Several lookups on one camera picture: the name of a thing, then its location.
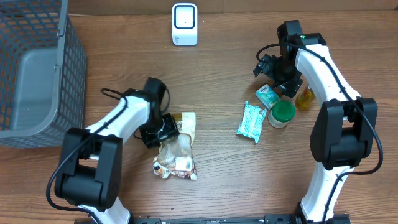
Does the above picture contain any teal tissue pack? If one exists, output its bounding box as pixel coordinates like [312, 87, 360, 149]
[256, 84, 280, 110]

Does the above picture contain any brown snack wrapper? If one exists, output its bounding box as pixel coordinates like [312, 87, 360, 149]
[152, 112, 197, 180]

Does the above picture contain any yellow dish soap bottle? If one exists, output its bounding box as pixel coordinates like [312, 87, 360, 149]
[295, 85, 316, 110]

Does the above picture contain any green lid jar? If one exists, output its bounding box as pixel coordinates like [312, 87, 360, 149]
[268, 100, 296, 128]

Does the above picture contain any teal snack packet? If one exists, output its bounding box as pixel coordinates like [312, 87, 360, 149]
[236, 101, 267, 144]

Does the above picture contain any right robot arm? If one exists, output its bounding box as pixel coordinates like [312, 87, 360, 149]
[253, 20, 383, 223]

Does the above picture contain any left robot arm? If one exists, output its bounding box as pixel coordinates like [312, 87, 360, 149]
[46, 78, 180, 223]

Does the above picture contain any white barcode scanner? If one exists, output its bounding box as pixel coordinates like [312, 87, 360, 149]
[172, 2, 198, 46]

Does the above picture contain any grey plastic mesh basket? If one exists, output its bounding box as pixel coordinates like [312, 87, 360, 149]
[1, 0, 87, 148]

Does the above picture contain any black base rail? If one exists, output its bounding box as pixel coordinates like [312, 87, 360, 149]
[74, 213, 352, 224]

